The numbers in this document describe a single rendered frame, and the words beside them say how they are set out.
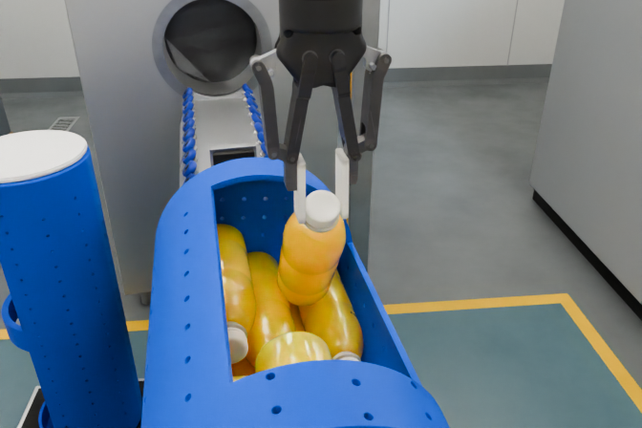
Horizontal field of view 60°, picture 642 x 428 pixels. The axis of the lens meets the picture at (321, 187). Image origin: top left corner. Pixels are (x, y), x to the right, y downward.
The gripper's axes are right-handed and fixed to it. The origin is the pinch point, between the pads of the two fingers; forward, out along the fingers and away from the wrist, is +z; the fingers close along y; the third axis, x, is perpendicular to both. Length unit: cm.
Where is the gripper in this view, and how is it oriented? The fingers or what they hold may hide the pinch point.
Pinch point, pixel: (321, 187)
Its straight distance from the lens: 58.5
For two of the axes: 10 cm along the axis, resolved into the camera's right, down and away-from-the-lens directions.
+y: -9.8, 1.0, -1.9
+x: 2.1, 4.5, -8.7
